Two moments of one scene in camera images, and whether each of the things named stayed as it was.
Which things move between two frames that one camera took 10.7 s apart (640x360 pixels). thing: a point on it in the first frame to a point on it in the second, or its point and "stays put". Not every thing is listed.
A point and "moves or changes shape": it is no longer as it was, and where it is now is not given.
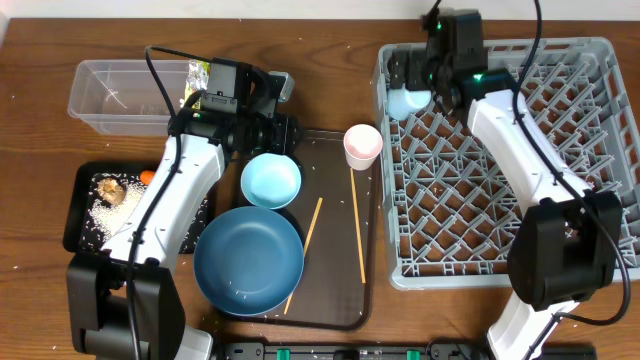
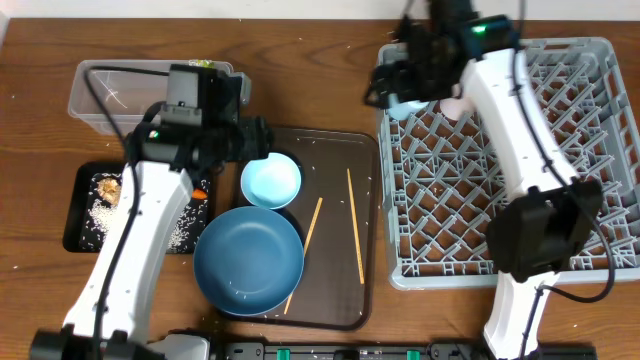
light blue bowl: [271, 180] stays put
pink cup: [362, 144] moves or changes shape
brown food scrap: [111, 190] stays put
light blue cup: [403, 103] stays put
